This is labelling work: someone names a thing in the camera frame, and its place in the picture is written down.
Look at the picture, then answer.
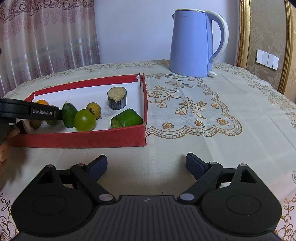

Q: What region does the small yellow-brown fruit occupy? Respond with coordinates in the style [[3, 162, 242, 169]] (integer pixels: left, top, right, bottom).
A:
[[86, 102, 101, 119]]

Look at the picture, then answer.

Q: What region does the cream embroidered tablecloth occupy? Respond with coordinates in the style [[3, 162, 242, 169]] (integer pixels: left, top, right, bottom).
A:
[[1, 60, 295, 240]]

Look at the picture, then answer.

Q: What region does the white wall switch panel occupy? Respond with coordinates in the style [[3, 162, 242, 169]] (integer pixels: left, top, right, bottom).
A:
[[256, 49, 280, 70]]

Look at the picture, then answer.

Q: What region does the person's hand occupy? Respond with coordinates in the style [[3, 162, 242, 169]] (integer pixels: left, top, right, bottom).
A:
[[1, 126, 20, 165]]

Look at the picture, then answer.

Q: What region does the green round fruit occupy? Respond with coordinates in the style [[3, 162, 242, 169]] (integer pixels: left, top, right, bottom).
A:
[[74, 109, 96, 132], [46, 120, 59, 126]]

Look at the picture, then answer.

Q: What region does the blue electric kettle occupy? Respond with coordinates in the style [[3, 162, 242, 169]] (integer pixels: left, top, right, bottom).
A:
[[170, 9, 229, 77]]

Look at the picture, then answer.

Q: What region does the pink patterned curtain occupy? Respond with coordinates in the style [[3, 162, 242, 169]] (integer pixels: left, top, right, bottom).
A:
[[1, 1, 100, 96]]

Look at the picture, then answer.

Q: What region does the yellow-brown small pear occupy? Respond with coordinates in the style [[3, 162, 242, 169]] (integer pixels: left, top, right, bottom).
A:
[[29, 120, 43, 130]]

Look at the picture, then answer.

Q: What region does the gold framed wall panel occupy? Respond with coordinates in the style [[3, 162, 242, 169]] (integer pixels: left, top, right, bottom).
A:
[[236, 1, 295, 97]]

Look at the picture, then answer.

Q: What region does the orange tangerine in box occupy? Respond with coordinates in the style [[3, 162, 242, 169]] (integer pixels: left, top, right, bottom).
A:
[[36, 99, 49, 105]]

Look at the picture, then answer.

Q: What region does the red shallow cardboard box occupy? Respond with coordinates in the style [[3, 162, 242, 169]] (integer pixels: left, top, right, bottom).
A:
[[1, 74, 148, 149]]

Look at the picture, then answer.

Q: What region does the green cucumber piece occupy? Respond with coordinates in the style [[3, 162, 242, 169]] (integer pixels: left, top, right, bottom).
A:
[[62, 102, 78, 128], [111, 108, 144, 128]]

